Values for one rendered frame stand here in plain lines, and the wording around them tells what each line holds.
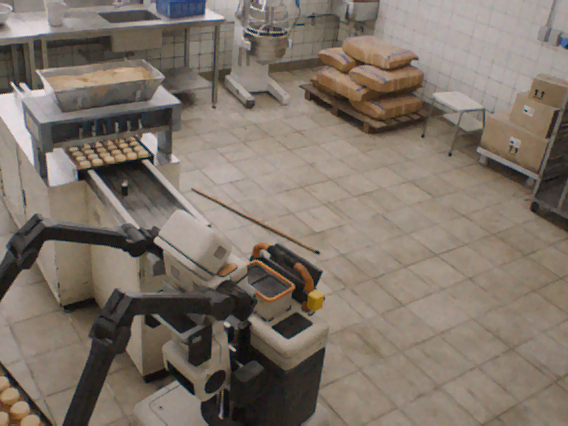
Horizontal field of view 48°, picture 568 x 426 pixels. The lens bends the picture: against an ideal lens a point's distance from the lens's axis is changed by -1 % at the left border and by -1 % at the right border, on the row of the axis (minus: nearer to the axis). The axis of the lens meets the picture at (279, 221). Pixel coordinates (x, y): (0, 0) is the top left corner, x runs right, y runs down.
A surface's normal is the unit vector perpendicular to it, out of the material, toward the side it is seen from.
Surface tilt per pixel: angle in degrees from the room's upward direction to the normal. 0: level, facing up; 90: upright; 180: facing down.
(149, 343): 90
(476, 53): 90
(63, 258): 90
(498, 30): 90
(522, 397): 0
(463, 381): 0
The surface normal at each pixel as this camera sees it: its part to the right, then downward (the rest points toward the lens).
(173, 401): 0.08, -0.84
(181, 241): -0.41, -0.40
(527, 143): -0.76, 0.24
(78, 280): 0.54, 0.48
